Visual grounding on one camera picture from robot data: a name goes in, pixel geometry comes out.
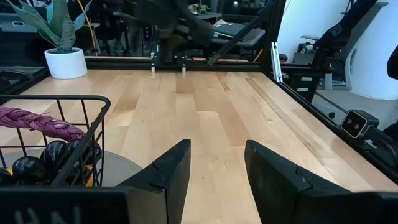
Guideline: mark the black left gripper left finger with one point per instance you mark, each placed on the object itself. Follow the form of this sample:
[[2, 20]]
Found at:
[[164, 193]]

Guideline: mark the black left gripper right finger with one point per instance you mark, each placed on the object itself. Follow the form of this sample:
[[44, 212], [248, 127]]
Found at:
[[280, 193]]

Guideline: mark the yellow banana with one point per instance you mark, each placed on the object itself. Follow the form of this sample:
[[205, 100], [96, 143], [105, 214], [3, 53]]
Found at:
[[89, 177]]

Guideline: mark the black grape bunch with leaf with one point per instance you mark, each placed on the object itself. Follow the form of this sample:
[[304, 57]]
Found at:
[[28, 166]]

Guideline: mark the purple onion braid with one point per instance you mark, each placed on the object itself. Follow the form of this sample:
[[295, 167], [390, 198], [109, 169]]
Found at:
[[40, 123]]

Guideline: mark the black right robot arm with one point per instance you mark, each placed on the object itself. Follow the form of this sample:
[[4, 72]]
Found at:
[[199, 31]]

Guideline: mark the grey round placemat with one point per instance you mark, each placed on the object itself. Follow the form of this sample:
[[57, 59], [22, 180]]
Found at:
[[121, 171]]

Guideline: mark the black cabinet with white labels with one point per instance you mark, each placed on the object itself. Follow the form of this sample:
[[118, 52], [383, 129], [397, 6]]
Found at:
[[304, 84]]

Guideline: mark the artificial plant in white pot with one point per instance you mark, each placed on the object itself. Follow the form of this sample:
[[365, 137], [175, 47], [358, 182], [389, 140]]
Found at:
[[65, 62]]

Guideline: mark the black laptop with keyboard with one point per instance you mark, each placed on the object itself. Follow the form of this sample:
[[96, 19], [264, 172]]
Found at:
[[236, 29]]

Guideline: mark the grey office chair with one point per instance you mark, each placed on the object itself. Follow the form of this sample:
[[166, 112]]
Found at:
[[363, 37]]

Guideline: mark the table-level camera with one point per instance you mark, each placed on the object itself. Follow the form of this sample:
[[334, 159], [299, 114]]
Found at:
[[357, 123]]

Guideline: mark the black aluminium table frame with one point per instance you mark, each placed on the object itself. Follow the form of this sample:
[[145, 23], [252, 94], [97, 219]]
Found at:
[[186, 64]]

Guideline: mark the silver metal bracket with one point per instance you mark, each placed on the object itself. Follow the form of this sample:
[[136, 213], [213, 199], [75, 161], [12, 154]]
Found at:
[[276, 62]]

